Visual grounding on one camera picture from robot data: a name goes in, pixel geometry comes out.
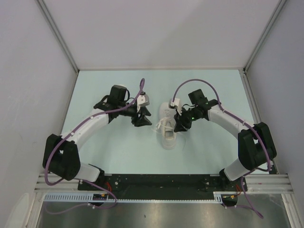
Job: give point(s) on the white sneaker with laces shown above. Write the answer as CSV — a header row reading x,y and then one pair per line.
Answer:
x,y
169,139

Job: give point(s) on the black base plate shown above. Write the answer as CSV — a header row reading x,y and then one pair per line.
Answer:
x,y
168,186

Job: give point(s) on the aluminium frame rail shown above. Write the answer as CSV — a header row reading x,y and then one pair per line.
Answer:
x,y
271,183

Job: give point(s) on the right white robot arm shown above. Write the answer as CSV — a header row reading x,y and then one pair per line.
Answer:
x,y
255,143

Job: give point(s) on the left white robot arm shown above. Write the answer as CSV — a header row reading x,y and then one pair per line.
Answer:
x,y
61,156

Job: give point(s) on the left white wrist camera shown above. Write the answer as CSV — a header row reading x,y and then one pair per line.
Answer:
x,y
142,101

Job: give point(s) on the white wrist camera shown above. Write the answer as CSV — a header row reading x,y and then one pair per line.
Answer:
x,y
176,104
142,101

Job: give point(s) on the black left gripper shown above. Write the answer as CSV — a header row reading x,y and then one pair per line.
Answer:
x,y
142,120

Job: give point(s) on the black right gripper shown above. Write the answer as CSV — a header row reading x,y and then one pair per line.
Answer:
x,y
181,125

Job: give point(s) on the grey slotted cable duct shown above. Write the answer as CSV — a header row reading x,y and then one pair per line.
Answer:
x,y
106,198

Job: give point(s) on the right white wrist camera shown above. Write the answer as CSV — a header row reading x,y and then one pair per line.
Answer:
x,y
176,104

